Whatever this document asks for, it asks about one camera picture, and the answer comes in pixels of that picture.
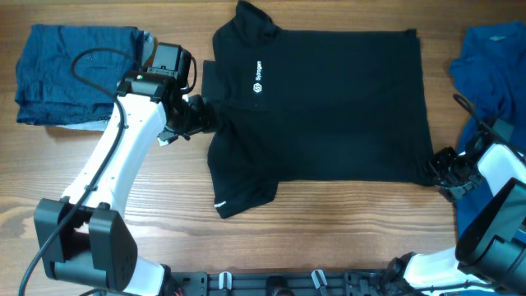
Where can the folded light grey garment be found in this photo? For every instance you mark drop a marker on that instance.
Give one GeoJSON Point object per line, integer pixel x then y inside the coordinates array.
{"type": "Point", "coordinates": [148, 46]}

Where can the right white rail clip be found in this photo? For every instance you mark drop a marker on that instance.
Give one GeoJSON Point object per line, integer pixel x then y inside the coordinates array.
{"type": "Point", "coordinates": [319, 279]}

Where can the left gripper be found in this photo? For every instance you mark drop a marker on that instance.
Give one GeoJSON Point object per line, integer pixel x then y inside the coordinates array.
{"type": "Point", "coordinates": [204, 118]}

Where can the folded dark blue garment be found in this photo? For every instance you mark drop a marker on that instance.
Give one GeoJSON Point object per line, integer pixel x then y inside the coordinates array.
{"type": "Point", "coordinates": [47, 92]}

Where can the bright blue polo shirt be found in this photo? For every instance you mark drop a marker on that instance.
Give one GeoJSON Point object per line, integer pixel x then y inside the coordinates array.
{"type": "Point", "coordinates": [490, 72]}

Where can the white rail clip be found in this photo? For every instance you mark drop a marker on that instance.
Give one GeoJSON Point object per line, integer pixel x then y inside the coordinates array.
{"type": "Point", "coordinates": [319, 279]}
{"type": "Point", "coordinates": [225, 280]}

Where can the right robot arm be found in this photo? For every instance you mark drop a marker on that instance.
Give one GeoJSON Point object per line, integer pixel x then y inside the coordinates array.
{"type": "Point", "coordinates": [488, 256]}

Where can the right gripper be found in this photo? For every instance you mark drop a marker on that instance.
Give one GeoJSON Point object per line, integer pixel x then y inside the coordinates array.
{"type": "Point", "coordinates": [449, 191]}

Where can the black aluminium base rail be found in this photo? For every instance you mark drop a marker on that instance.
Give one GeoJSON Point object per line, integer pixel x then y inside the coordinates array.
{"type": "Point", "coordinates": [348, 283]}

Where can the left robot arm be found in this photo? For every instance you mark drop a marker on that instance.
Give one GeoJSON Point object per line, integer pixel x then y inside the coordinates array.
{"type": "Point", "coordinates": [83, 238]}

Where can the black polo shirt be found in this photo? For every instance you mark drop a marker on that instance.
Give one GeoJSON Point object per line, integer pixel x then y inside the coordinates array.
{"type": "Point", "coordinates": [312, 105]}

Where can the left white rail clip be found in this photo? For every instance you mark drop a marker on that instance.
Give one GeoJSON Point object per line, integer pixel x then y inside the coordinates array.
{"type": "Point", "coordinates": [225, 280]}

